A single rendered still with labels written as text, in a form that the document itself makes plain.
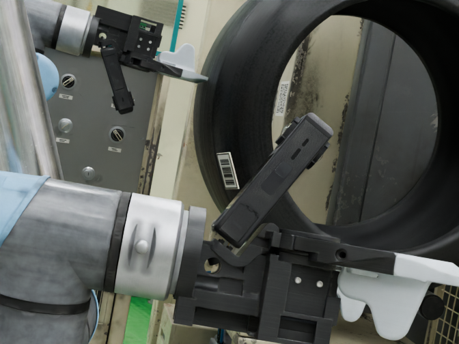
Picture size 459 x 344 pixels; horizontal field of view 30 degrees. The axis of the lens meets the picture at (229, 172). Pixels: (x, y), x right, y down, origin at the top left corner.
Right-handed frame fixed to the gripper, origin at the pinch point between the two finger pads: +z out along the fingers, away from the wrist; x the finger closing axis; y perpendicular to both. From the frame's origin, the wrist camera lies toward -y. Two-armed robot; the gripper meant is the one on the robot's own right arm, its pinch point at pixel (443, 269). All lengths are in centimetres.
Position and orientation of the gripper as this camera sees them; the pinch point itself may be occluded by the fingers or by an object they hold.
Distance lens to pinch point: 67.9
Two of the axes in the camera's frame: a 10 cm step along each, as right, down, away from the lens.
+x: 0.9, -0.7, -9.9
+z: 9.8, 1.8, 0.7
